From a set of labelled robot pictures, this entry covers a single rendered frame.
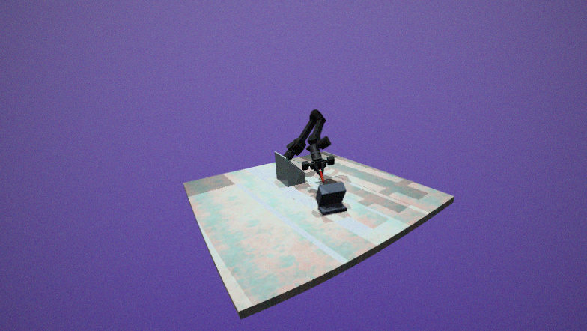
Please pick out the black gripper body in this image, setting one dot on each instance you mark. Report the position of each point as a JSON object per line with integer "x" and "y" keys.
{"x": 317, "y": 158}

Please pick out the grey sloped panel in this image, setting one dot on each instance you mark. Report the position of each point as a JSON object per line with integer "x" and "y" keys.
{"x": 330, "y": 198}

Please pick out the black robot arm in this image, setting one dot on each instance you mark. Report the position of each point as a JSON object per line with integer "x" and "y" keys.
{"x": 315, "y": 141}

